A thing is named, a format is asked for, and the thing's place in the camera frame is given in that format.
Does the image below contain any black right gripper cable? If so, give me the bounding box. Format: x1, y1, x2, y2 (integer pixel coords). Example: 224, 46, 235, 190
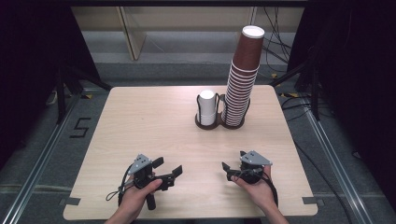
236, 169, 280, 209

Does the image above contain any beige partition panel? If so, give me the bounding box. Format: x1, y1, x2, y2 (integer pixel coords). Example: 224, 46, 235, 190
116, 6, 148, 62

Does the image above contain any black tape strip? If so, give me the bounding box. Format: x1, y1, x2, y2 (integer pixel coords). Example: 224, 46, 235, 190
58, 197, 81, 206
302, 196, 325, 206

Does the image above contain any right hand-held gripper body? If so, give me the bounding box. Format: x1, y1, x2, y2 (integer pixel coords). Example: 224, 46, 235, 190
230, 150, 274, 185

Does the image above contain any stack of brown paper cups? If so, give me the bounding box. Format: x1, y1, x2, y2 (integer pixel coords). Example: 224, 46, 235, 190
221, 24, 266, 128

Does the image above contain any aluminium floor rail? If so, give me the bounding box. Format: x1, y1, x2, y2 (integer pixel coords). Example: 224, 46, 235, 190
298, 95, 376, 224
0, 90, 86, 224

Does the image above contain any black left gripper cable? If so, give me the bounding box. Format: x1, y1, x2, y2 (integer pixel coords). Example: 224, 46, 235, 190
105, 164, 135, 207

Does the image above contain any person's left hand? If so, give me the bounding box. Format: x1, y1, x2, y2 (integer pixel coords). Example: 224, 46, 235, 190
116, 178, 163, 219

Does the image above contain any black metal stand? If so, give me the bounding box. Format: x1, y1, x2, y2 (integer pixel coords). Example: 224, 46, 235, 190
55, 63, 114, 125
269, 46, 322, 121

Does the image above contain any black floor cable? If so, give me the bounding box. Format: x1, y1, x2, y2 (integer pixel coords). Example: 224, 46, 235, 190
279, 92, 354, 224

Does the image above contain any dark wire cup holder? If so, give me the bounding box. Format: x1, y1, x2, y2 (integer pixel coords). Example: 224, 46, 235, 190
194, 92, 251, 131

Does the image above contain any stack of white paper cups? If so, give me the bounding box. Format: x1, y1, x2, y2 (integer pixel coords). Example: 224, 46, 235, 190
198, 89, 218, 127

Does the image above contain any black curtain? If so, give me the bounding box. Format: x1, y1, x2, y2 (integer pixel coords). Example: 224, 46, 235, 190
287, 0, 396, 202
0, 0, 104, 171

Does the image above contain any yellow black hazard tape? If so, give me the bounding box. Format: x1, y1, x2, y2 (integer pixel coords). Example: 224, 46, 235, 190
270, 72, 301, 99

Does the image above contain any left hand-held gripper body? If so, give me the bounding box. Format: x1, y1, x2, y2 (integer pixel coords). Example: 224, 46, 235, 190
127, 153, 176, 211

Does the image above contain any bundle of black wall cables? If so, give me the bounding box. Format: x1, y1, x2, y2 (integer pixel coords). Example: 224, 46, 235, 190
261, 6, 294, 67

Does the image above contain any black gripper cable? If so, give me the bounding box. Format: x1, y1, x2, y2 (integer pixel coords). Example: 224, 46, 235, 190
105, 164, 135, 207
236, 169, 280, 209

